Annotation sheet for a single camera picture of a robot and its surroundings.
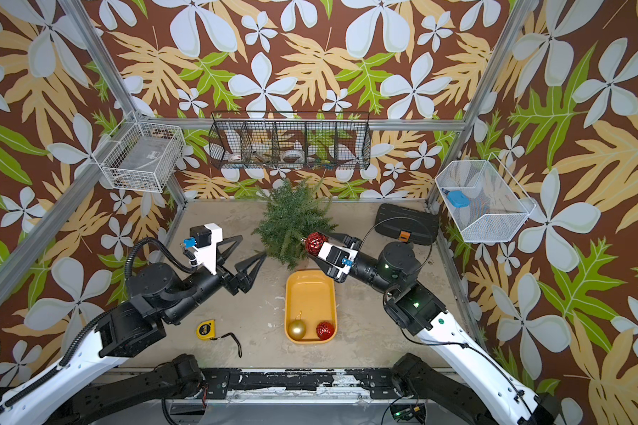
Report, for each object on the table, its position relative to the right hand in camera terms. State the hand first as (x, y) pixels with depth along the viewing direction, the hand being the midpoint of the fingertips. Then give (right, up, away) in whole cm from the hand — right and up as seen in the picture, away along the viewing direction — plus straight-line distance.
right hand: (316, 239), depth 59 cm
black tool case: (+38, +4, +48) cm, 62 cm away
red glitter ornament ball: (+2, -29, +20) cm, 35 cm away
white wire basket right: (+54, +9, +18) cm, 58 cm away
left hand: (-14, -1, -3) cm, 14 cm away
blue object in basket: (+47, +12, +27) cm, 55 cm away
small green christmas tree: (-7, +7, +17) cm, 19 cm away
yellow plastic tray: (-2, -22, +30) cm, 37 cm away
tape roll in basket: (-9, +30, +40) cm, 50 cm away
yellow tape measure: (-35, -30, +23) cm, 51 cm away
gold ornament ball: (-6, -29, +22) cm, 36 cm away
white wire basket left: (-58, +26, +28) cm, 70 cm away
